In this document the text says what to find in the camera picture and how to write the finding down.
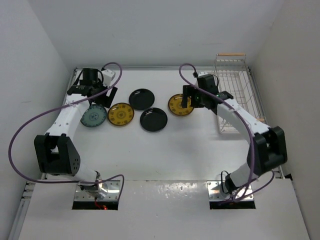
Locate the wire dish rack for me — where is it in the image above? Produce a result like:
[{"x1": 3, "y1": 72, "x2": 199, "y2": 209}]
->
[{"x1": 212, "y1": 53, "x2": 266, "y2": 123}]

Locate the right aluminium table rail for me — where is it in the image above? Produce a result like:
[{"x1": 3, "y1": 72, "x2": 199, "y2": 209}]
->
[{"x1": 246, "y1": 66, "x2": 293, "y2": 180}]

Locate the metal base plate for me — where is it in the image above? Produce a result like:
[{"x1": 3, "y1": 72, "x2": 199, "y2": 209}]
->
[
  {"x1": 207, "y1": 180, "x2": 254, "y2": 202},
  {"x1": 74, "y1": 180, "x2": 121, "y2": 202}
]

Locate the black plate rear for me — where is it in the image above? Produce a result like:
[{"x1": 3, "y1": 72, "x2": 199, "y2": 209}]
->
[{"x1": 128, "y1": 88, "x2": 155, "y2": 111}]

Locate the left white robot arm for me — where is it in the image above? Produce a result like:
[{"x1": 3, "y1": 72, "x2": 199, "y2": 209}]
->
[{"x1": 34, "y1": 68, "x2": 118, "y2": 200}]

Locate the black plate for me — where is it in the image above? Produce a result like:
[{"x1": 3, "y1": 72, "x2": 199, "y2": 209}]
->
[
  {"x1": 128, "y1": 88, "x2": 155, "y2": 111},
  {"x1": 139, "y1": 107, "x2": 168, "y2": 133}
]

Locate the left aluminium table rail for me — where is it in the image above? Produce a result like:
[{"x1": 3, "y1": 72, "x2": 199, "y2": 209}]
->
[{"x1": 8, "y1": 67, "x2": 78, "y2": 240}]

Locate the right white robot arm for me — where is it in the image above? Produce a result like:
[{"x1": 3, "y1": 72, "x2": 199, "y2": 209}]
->
[{"x1": 181, "y1": 71, "x2": 288, "y2": 195}]

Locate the aluminium table rail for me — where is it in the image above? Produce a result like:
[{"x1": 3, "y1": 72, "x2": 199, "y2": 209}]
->
[
  {"x1": 246, "y1": 66, "x2": 293, "y2": 180},
  {"x1": 8, "y1": 67, "x2": 78, "y2": 240}
]

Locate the blue floral green plate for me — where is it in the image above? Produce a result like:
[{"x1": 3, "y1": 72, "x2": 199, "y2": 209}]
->
[{"x1": 80, "y1": 104, "x2": 107, "y2": 128}]

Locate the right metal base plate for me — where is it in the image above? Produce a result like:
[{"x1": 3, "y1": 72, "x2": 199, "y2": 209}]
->
[{"x1": 207, "y1": 180, "x2": 254, "y2": 202}]

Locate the black plate front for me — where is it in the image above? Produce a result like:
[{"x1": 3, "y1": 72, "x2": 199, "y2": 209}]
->
[{"x1": 139, "y1": 107, "x2": 168, "y2": 133}]

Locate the yellow patterned plate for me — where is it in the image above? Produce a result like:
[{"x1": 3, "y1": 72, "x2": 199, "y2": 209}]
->
[
  {"x1": 167, "y1": 93, "x2": 194, "y2": 117},
  {"x1": 107, "y1": 102, "x2": 135, "y2": 127}
]

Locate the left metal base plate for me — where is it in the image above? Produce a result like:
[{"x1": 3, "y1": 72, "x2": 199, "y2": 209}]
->
[{"x1": 74, "y1": 180, "x2": 121, "y2": 202}]

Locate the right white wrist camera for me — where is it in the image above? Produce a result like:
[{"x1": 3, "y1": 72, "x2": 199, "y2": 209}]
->
[{"x1": 192, "y1": 71, "x2": 208, "y2": 78}]

